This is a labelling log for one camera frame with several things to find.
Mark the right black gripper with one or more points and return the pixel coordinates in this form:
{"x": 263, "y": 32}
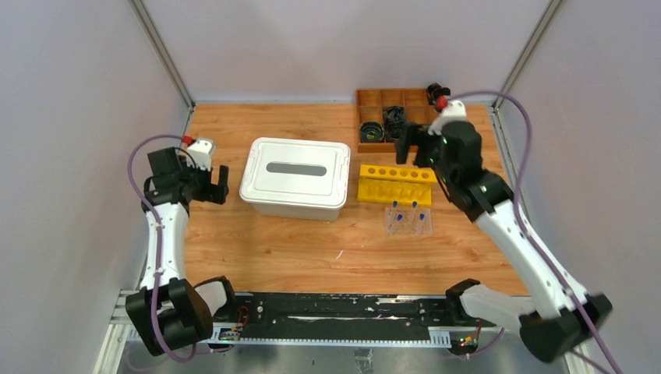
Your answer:
{"x": 413, "y": 135}

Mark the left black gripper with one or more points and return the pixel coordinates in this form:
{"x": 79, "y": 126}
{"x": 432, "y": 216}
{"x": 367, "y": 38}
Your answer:
{"x": 210, "y": 187}

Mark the beige plastic bin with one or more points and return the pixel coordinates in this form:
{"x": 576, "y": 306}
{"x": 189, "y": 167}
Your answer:
{"x": 315, "y": 212}

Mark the white plastic lid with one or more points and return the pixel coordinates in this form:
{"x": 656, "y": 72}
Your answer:
{"x": 296, "y": 172}

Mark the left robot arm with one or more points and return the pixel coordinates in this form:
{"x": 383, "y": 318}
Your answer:
{"x": 169, "y": 312}

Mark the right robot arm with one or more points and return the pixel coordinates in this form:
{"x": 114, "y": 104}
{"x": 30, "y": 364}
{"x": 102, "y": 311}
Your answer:
{"x": 561, "y": 314}

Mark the yellow test tube rack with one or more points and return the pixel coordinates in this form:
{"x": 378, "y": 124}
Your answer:
{"x": 385, "y": 184}

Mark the clear plastic tube rack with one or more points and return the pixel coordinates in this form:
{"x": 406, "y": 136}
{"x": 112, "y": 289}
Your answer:
{"x": 408, "y": 227}

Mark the wooden compartment tray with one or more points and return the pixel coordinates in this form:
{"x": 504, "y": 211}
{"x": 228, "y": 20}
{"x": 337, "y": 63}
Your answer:
{"x": 381, "y": 112}

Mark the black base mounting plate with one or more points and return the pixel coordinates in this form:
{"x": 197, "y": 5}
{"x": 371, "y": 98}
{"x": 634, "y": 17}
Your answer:
{"x": 322, "y": 318}

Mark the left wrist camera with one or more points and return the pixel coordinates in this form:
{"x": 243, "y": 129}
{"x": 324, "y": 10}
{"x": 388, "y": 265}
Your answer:
{"x": 200, "y": 154}

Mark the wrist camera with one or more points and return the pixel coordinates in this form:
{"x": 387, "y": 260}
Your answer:
{"x": 455, "y": 111}
{"x": 200, "y": 154}

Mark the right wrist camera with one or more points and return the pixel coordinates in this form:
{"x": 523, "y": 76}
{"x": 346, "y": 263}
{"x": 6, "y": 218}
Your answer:
{"x": 455, "y": 111}

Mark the black strap coil corner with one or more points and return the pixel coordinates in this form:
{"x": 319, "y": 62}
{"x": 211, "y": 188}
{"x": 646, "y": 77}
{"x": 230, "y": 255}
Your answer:
{"x": 434, "y": 91}

